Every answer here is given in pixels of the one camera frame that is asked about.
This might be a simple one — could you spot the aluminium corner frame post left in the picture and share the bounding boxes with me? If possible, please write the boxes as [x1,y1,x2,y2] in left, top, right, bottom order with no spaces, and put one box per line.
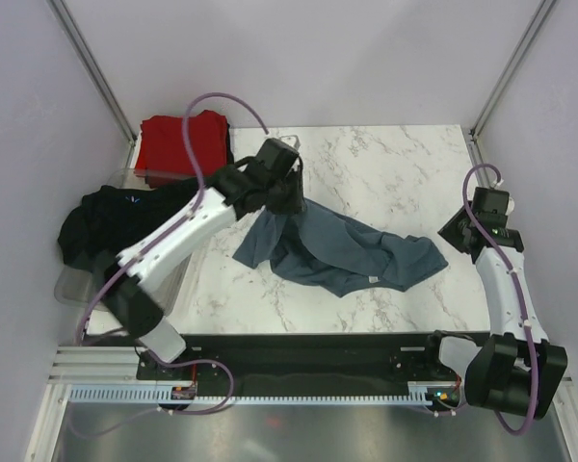
[47,0,137,145]

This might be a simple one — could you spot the blue-grey t-shirt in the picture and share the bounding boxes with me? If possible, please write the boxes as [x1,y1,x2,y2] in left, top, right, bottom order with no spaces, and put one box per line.
[233,199,448,297]

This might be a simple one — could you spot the aluminium corner frame post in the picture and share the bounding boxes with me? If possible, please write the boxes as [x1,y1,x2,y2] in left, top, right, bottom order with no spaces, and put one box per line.
[47,0,137,145]
[468,0,559,143]

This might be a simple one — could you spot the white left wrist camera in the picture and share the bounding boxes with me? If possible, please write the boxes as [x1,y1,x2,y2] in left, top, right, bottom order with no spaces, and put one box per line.
[278,135,301,150]

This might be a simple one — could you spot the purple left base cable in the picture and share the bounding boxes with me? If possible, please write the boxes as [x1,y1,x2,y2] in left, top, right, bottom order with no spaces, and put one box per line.
[69,355,238,439]

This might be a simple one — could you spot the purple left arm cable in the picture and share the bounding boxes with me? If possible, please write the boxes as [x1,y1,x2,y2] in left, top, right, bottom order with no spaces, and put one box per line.
[74,91,271,347]

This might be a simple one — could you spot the aluminium corner frame post right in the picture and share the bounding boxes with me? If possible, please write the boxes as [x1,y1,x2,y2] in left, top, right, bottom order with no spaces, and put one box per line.
[468,0,559,143]

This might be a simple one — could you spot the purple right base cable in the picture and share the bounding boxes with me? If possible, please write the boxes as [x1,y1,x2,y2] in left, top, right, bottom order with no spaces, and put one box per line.
[426,377,481,418]

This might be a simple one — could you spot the folded black t-shirt under red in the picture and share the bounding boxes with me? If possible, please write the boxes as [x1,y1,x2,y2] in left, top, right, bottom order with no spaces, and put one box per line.
[201,116,235,177]

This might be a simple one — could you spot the black t-shirt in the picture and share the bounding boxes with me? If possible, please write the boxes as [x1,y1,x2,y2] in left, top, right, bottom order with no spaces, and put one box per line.
[201,116,235,177]
[58,178,198,271]

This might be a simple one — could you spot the clear plastic bin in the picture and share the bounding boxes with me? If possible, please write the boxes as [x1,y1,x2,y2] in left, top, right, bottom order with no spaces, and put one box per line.
[53,166,208,319]

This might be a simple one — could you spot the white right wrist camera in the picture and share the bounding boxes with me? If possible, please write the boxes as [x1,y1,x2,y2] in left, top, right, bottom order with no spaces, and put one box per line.
[494,179,515,216]

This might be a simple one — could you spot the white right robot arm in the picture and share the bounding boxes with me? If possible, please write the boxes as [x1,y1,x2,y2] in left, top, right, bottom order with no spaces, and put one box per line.
[421,187,567,420]

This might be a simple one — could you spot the white slotted cable duct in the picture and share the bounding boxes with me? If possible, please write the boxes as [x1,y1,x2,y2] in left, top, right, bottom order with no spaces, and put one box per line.
[68,383,432,406]

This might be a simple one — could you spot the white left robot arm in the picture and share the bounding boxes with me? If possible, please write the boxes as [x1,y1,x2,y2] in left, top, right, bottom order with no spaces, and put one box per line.
[94,136,304,378]

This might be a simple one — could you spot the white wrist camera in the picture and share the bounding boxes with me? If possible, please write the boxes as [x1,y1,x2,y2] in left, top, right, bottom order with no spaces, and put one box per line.
[278,135,301,150]
[494,179,515,216]

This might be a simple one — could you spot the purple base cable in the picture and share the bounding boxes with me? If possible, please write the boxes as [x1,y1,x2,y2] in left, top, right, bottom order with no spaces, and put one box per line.
[426,377,481,418]
[69,355,238,439]

